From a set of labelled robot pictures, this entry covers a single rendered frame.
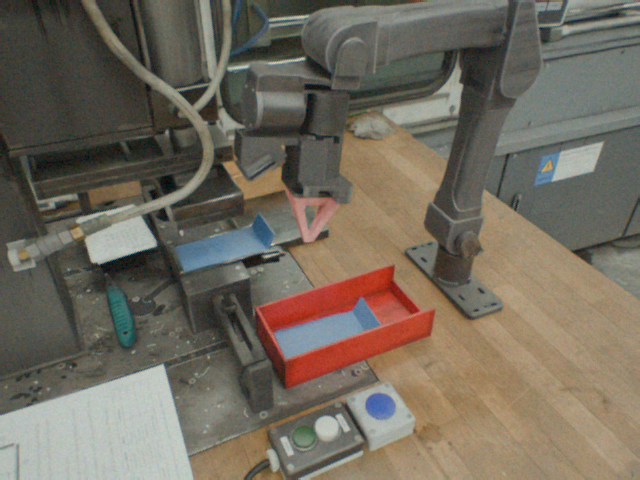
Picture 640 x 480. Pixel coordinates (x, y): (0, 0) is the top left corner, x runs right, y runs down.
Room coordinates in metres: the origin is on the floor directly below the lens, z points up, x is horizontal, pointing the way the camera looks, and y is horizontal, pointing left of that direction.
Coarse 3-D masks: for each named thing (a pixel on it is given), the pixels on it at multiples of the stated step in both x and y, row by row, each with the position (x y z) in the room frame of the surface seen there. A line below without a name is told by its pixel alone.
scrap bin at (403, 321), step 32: (320, 288) 0.66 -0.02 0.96; (352, 288) 0.69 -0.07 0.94; (384, 288) 0.71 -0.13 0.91; (256, 320) 0.61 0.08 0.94; (288, 320) 0.64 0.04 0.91; (384, 320) 0.64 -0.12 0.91; (416, 320) 0.60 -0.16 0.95; (320, 352) 0.53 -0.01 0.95; (352, 352) 0.56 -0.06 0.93; (288, 384) 0.51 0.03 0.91
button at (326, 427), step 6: (318, 420) 0.43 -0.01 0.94; (324, 420) 0.43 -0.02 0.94; (330, 420) 0.43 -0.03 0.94; (318, 426) 0.42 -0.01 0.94; (324, 426) 0.42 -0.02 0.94; (330, 426) 0.42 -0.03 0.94; (336, 426) 0.42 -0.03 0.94; (318, 432) 0.42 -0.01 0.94; (324, 432) 0.42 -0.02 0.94; (330, 432) 0.42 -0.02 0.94; (336, 432) 0.42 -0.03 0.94; (324, 438) 0.41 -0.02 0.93; (330, 438) 0.41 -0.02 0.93
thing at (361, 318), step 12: (360, 300) 0.66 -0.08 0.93; (348, 312) 0.66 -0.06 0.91; (360, 312) 0.65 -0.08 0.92; (372, 312) 0.63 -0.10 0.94; (312, 324) 0.63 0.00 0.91; (324, 324) 0.63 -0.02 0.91; (336, 324) 0.63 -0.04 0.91; (348, 324) 0.63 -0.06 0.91; (360, 324) 0.63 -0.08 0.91; (372, 324) 0.61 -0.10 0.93; (276, 336) 0.60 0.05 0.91; (288, 336) 0.60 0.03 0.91; (300, 336) 0.60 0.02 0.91; (324, 336) 0.60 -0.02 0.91; (336, 336) 0.60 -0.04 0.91; (348, 336) 0.60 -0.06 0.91; (288, 348) 0.58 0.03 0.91; (300, 348) 0.58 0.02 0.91; (312, 348) 0.58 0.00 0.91
